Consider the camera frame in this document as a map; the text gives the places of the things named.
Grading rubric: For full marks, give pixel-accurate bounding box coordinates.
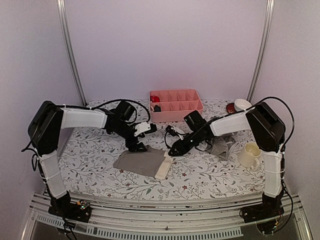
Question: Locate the white small bowl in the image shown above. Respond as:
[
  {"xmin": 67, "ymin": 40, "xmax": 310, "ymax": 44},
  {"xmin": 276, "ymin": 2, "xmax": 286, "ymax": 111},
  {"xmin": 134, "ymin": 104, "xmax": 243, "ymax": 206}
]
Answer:
[{"xmin": 234, "ymin": 98, "xmax": 252, "ymax": 112}]

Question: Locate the red rolled cloth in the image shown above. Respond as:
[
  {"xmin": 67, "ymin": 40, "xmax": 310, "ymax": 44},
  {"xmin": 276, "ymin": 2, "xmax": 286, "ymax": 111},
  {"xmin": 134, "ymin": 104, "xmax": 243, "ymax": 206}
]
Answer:
[{"xmin": 150, "ymin": 94, "xmax": 160, "ymax": 103}]

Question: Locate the right aluminium frame post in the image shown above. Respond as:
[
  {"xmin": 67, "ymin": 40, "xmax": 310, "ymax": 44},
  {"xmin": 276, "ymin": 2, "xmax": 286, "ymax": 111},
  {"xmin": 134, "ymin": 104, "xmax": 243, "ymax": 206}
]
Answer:
[{"xmin": 246, "ymin": 0, "xmax": 275, "ymax": 102}]

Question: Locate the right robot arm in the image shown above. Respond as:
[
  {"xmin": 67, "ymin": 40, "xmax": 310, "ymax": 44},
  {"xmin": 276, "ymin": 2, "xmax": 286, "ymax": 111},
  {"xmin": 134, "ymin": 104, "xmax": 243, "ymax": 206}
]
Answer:
[{"xmin": 168, "ymin": 102, "xmax": 286, "ymax": 218}]

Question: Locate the left aluminium frame post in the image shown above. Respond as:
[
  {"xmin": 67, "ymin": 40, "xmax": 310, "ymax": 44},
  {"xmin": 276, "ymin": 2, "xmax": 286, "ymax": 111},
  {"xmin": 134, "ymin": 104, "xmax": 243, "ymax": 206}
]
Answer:
[{"xmin": 56, "ymin": 0, "xmax": 87, "ymax": 106}]

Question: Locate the red patterned saucer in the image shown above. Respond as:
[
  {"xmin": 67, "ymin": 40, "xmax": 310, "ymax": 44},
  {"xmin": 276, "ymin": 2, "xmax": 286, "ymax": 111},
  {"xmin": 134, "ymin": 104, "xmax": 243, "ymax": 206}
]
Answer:
[{"xmin": 226, "ymin": 102, "xmax": 237, "ymax": 114}]

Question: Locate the floral table cloth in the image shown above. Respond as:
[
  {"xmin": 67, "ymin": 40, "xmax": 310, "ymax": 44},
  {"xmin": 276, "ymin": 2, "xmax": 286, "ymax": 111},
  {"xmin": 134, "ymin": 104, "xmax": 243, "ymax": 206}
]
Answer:
[{"xmin": 47, "ymin": 98, "xmax": 286, "ymax": 201}]

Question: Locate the aluminium frame post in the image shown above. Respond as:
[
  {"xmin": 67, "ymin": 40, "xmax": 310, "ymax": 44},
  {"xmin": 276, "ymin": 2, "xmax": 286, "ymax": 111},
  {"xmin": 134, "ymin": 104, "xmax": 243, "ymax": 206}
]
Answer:
[
  {"xmin": 246, "ymin": 0, "xmax": 275, "ymax": 102},
  {"xmin": 56, "ymin": 0, "xmax": 87, "ymax": 106}
]

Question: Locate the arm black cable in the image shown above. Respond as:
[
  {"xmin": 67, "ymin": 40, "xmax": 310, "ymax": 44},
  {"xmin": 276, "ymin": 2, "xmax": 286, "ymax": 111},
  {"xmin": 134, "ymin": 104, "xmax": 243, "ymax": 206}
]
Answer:
[
  {"xmin": 163, "ymin": 96, "xmax": 296, "ymax": 153},
  {"xmin": 21, "ymin": 98, "xmax": 152, "ymax": 173}
]

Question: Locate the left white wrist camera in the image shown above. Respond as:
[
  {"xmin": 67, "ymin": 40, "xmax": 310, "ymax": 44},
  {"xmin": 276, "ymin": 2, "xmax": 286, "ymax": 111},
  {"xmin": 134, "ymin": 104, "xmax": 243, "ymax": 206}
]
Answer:
[{"xmin": 133, "ymin": 122, "xmax": 157, "ymax": 138}]

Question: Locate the grey underwear cream waistband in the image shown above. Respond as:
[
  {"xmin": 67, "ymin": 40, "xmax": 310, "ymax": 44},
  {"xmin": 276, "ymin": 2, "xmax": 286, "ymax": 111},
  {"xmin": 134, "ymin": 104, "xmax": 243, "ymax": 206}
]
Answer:
[{"xmin": 113, "ymin": 145, "xmax": 174, "ymax": 181}]

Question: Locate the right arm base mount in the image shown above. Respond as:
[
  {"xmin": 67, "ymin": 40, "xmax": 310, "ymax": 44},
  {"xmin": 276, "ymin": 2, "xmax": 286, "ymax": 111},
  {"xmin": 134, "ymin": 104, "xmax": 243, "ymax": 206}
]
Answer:
[{"xmin": 239, "ymin": 192, "xmax": 285, "ymax": 223}]

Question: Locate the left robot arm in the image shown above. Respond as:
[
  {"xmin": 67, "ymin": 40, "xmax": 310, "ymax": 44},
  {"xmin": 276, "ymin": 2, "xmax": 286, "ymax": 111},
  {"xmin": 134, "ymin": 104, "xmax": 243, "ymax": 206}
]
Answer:
[{"xmin": 28, "ymin": 100, "xmax": 156, "ymax": 217}]

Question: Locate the cream ceramic mug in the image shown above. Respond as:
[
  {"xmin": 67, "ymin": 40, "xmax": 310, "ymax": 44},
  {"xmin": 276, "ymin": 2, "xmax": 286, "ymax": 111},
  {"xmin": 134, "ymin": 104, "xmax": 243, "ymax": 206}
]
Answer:
[{"xmin": 237, "ymin": 142, "xmax": 262, "ymax": 172}]

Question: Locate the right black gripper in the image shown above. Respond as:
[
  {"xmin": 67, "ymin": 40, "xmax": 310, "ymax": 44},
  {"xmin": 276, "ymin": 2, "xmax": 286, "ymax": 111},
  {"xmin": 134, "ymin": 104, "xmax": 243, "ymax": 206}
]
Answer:
[{"xmin": 169, "ymin": 129, "xmax": 203, "ymax": 155}]

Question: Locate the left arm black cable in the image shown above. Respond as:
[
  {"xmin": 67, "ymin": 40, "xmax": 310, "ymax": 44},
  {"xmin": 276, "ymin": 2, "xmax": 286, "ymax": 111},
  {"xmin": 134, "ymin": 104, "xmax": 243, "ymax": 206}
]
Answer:
[{"xmin": 21, "ymin": 98, "xmax": 152, "ymax": 173}]

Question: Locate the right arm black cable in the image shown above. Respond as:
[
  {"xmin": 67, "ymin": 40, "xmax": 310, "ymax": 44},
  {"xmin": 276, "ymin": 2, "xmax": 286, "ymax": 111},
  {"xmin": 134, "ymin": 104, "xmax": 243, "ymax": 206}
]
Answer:
[{"xmin": 163, "ymin": 96, "xmax": 296, "ymax": 153}]

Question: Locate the pink divided organizer box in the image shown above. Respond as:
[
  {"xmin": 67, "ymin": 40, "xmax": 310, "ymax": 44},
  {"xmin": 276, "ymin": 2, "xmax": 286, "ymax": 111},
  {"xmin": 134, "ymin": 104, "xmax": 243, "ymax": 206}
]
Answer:
[{"xmin": 149, "ymin": 89, "xmax": 204, "ymax": 123}]

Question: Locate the dark rolled cloth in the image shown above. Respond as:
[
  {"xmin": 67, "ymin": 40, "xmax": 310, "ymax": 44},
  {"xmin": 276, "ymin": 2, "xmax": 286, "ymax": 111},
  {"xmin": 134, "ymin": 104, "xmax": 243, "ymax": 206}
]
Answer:
[{"xmin": 153, "ymin": 105, "xmax": 162, "ymax": 112}]

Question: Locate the grey boxer briefs lettered band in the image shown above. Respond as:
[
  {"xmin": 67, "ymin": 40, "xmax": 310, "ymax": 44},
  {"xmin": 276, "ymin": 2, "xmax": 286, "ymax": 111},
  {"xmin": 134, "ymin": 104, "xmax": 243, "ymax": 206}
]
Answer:
[{"xmin": 206, "ymin": 132, "xmax": 237, "ymax": 161}]

